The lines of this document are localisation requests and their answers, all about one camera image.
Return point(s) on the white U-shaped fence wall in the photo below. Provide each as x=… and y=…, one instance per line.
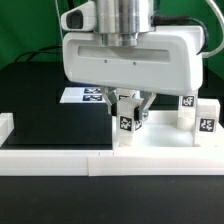
x=174, y=156

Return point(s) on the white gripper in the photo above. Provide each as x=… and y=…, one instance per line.
x=166, y=61

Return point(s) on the white square table top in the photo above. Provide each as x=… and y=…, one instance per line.
x=160, y=133

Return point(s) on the white marker sheet with tags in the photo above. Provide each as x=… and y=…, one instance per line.
x=82, y=95

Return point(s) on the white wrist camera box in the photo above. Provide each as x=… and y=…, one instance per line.
x=81, y=18

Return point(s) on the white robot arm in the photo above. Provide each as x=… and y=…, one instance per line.
x=125, y=44

